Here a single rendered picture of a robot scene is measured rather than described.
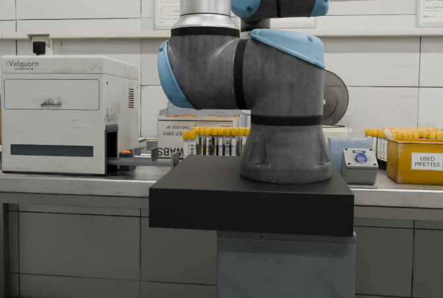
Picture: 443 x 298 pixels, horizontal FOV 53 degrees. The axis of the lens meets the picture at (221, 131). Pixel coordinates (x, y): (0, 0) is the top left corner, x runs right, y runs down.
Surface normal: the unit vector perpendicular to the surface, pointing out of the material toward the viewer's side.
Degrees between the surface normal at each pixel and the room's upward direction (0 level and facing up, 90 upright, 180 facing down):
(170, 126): 95
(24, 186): 90
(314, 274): 90
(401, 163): 90
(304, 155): 76
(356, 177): 120
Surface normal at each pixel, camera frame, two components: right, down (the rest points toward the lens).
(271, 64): -0.35, 0.00
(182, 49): -0.64, 0.09
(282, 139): -0.23, -0.19
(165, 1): -0.11, 0.09
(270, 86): -0.40, 0.21
